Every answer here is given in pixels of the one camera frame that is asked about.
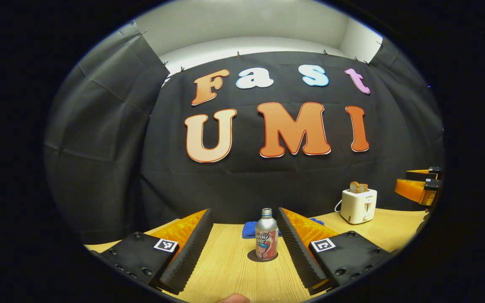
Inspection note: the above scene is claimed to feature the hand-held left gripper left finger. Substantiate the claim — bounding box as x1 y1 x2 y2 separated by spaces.
88 208 215 295

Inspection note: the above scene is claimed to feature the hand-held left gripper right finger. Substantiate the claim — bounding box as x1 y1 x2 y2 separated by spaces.
276 207 391 295

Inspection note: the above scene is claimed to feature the silver water bottle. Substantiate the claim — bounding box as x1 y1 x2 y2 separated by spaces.
254 207 280 260

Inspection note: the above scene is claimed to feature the dark round coaster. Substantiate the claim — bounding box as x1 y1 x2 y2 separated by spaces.
247 249 280 263

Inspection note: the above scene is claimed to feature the blue towel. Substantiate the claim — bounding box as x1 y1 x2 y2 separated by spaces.
242 217 325 240

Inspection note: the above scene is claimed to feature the white toaster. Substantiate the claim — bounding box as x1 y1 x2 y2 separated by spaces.
340 188 378 225

